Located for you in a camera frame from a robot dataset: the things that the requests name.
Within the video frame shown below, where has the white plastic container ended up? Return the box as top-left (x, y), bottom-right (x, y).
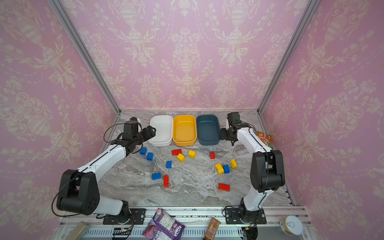
top-left (149, 115), bottom-right (174, 147)

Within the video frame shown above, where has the dark teal plastic container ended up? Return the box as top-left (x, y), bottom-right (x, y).
top-left (196, 115), bottom-right (221, 146)

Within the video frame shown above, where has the blue square lego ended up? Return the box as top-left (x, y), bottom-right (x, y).
top-left (146, 153), bottom-right (154, 162)

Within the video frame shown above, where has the small yellow lego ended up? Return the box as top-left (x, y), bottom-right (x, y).
top-left (230, 159), bottom-right (238, 169)

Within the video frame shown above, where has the yellow long lego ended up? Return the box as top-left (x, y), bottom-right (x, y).
top-left (215, 163), bottom-right (225, 175)

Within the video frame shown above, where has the yellow plastic container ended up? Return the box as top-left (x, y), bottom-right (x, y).
top-left (173, 115), bottom-right (197, 147)

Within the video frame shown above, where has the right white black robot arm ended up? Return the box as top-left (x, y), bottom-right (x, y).
top-left (221, 124), bottom-right (285, 224)

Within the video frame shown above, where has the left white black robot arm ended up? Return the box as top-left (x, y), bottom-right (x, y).
top-left (51, 121), bottom-right (157, 224)

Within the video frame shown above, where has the red lego centre top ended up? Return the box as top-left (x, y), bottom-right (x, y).
top-left (172, 149), bottom-right (182, 156)

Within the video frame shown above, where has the green food packet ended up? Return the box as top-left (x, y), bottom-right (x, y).
top-left (255, 131), bottom-right (274, 149)

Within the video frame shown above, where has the yellow lego centre left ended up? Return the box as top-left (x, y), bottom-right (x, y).
top-left (177, 154), bottom-right (185, 163)

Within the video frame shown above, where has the yellow lego centre right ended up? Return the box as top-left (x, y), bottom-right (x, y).
top-left (188, 150), bottom-right (196, 159)

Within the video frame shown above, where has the blue long lego lower left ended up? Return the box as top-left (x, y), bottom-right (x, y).
top-left (152, 173), bottom-right (162, 181)

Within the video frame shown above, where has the red upright lego lower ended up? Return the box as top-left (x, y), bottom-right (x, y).
top-left (164, 175), bottom-right (169, 188)

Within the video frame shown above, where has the red long lego lower right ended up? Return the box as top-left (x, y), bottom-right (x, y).
top-left (218, 183), bottom-right (231, 192)

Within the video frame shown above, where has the brown snack bar packet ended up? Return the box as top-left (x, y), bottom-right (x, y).
top-left (204, 218), bottom-right (221, 240)

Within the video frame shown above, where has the purple snack box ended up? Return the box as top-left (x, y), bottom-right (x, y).
top-left (142, 208), bottom-right (185, 240)

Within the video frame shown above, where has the white tin can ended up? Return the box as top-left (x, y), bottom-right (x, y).
top-left (280, 216), bottom-right (304, 236)

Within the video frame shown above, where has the olive box bottom left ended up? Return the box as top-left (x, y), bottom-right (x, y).
top-left (65, 221), bottom-right (91, 240)

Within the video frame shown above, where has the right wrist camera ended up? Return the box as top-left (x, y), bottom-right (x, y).
top-left (227, 112), bottom-right (242, 129)

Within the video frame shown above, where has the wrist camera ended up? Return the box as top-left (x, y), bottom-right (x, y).
top-left (123, 117), bottom-right (141, 136)
top-left (227, 112), bottom-right (242, 129)

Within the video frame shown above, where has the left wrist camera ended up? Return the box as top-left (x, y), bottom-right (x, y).
top-left (123, 117), bottom-right (141, 136)

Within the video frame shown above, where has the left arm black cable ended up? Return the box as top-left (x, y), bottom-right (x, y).
top-left (103, 122), bottom-right (125, 144)

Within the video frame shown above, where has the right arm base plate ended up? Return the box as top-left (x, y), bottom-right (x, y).
top-left (223, 207), bottom-right (267, 225)

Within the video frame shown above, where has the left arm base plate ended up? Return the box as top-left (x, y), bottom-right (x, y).
top-left (103, 208), bottom-right (146, 225)

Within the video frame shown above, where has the aluminium front rail frame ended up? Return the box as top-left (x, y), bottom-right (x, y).
top-left (53, 205), bottom-right (316, 240)

